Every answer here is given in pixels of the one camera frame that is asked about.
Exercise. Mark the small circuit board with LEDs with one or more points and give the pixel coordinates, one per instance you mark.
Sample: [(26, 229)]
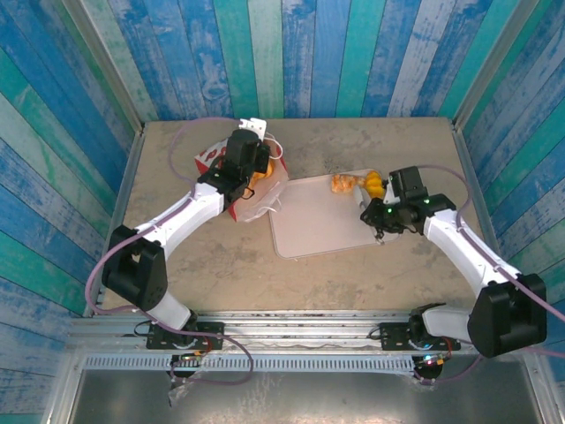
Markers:
[(190, 357), (430, 361)]

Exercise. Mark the aluminium corner post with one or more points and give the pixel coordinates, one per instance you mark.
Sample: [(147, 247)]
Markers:
[(493, 57), (103, 57)]

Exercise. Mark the steel sheet panel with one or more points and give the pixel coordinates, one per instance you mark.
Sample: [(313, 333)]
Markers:
[(309, 397)]

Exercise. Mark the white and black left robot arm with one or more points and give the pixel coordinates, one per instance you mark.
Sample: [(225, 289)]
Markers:
[(185, 216)]

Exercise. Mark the flaky brown croissant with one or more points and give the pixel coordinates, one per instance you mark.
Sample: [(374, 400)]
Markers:
[(343, 183)]

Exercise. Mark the beige plastic tray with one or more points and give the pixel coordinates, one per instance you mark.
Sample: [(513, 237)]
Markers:
[(318, 221)]

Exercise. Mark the crumpled clear plastic scrap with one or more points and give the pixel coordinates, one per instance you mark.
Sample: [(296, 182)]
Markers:
[(176, 393)]

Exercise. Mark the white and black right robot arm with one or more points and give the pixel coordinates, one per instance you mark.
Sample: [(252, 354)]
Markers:
[(459, 247)]

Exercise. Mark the red and white paper bag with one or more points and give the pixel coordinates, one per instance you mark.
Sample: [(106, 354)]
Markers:
[(269, 199)]

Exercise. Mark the aluminium frame beam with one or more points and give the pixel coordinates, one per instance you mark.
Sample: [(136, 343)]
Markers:
[(300, 327)]

